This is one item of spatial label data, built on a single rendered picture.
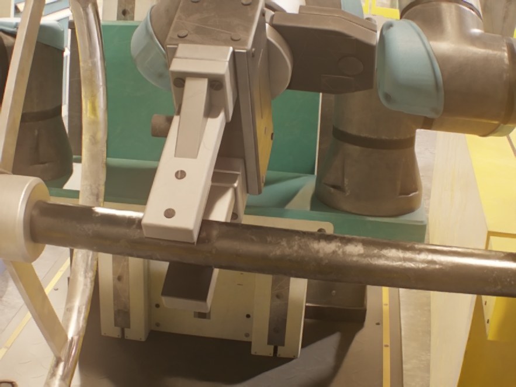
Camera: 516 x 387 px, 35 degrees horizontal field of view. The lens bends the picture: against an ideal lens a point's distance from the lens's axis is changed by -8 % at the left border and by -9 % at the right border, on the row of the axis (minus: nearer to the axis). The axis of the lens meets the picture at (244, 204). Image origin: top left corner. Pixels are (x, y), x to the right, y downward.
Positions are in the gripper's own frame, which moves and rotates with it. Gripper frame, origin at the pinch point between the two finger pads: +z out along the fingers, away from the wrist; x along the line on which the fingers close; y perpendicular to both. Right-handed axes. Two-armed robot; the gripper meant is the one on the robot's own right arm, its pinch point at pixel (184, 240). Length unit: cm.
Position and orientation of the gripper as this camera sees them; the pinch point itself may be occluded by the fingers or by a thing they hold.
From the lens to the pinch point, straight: 46.8
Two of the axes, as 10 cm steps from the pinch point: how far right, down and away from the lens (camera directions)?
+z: -1.8, 8.0, -5.8
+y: -9.8, -1.1, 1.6
